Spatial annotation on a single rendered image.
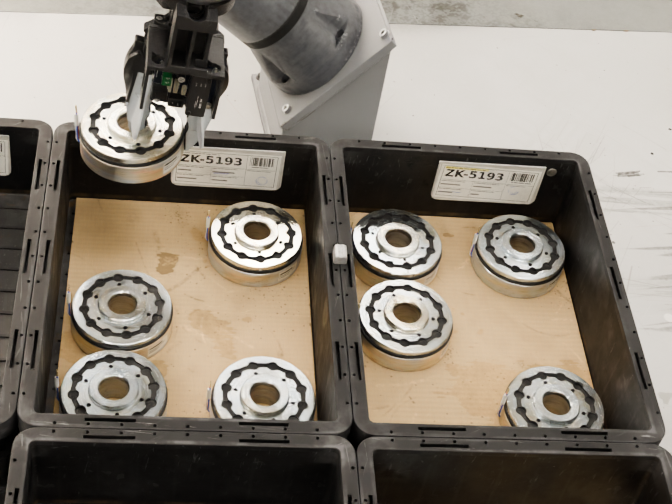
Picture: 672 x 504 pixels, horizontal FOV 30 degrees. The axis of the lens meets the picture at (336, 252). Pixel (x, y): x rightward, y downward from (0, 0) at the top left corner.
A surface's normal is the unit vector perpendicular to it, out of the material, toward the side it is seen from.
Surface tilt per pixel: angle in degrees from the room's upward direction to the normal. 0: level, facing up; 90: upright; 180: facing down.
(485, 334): 0
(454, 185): 90
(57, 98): 0
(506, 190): 90
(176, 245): 0
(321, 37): 54
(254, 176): 90
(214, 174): 90
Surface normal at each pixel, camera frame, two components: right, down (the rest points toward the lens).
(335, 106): 0.19, 0.74
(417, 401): 0.14, -0.68
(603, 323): -0.99, -0.05
